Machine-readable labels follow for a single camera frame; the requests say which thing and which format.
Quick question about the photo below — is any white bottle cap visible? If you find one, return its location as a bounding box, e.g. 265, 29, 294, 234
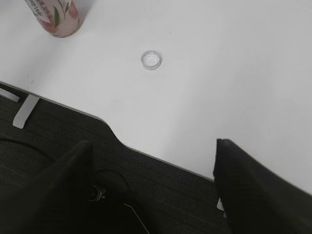
141, 50, 162, 71

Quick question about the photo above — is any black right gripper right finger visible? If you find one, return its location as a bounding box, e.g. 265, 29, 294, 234
213, 139, 312, 234

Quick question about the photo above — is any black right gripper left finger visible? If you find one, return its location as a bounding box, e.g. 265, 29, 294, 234
0, 141, 93, 234

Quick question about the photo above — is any peach oolong tea bottle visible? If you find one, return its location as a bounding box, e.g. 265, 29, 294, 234
25, 0, 94, 38

